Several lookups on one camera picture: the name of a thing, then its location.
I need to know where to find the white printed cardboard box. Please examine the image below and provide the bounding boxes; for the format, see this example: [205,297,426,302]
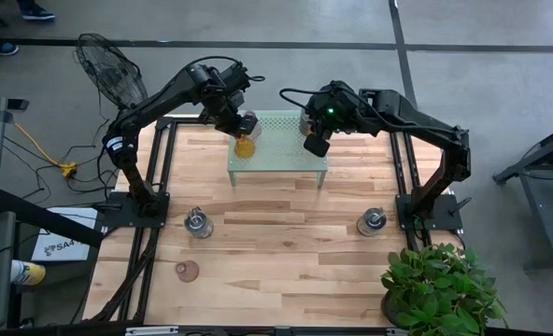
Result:
[31,207,99,262]

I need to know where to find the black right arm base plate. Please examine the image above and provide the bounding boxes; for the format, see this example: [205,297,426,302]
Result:
[395,193,464,232]

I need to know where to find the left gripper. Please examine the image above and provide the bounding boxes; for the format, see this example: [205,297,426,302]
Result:
[215,105,251,141]

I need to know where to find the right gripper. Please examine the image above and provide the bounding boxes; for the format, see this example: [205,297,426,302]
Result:
[303,116,341,159]

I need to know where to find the black aluminium table frame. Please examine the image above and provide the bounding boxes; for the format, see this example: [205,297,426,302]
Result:
[87,115,434,324]

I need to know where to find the yellow and white can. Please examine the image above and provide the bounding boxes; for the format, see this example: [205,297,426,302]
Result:
[10,259,47,287]

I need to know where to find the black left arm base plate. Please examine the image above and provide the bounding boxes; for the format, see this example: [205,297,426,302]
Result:
[99,190,171,230]

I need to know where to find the black stand frame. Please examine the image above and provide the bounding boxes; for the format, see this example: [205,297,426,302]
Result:
[492,119,553,272]

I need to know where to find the green perforated metal shelf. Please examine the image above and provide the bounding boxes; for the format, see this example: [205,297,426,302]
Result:
[226,110,329,188]

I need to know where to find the yellow floor cable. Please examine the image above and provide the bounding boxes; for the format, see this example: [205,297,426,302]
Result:
[12,121,67,167]

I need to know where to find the black cable bundle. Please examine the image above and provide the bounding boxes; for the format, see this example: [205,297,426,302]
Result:
[89,223,161,323]

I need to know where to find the black floor fan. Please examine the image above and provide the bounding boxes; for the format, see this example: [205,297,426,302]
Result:
[74,32,149,123]

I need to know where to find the silver tin candle with lid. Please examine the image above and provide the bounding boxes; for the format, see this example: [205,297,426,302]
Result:
[356,206,389,238]
[183,206,215,240]

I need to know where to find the silver aluminium bracket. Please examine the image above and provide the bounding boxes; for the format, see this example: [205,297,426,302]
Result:
[124,326,179,336]

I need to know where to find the amber glass candlestick holder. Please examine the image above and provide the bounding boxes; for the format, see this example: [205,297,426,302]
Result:
[234,134,258,161]

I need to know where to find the green plant in black pot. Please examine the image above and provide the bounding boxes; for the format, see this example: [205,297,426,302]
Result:
[379,242,509,336]

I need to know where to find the black diagonal support beam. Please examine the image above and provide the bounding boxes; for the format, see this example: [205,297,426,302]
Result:
[0,189,105,248]

